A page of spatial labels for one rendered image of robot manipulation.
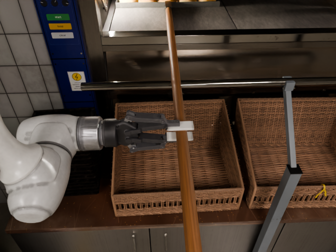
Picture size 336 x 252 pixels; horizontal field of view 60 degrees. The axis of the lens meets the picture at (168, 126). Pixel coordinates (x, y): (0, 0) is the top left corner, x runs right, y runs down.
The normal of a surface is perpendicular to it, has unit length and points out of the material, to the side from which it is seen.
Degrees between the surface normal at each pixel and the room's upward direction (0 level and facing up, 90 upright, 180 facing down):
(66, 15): 90
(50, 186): 50
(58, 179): 64
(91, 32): 90
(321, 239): 90
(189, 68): 70
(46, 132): 7
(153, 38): 90
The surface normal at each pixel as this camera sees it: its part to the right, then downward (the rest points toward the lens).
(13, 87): 0.04, 0.65
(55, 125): 0.07, -0.64
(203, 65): 0.04, 0.36
